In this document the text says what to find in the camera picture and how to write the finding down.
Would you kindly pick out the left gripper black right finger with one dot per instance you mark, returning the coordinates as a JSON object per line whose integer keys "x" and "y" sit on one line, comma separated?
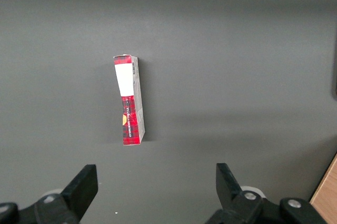
{"x": 231, "y": 195}

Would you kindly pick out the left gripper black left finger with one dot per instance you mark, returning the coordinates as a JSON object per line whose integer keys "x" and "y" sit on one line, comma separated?
{"x": 79, "y": 189}

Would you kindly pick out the wooden drawer cabinet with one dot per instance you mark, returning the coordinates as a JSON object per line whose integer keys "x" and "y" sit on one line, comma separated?
{"x": 326, "y": 195}

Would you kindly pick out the red plaid cardboard box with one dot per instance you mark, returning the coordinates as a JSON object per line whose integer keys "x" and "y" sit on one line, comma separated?
{"x": 129, "y": 102}

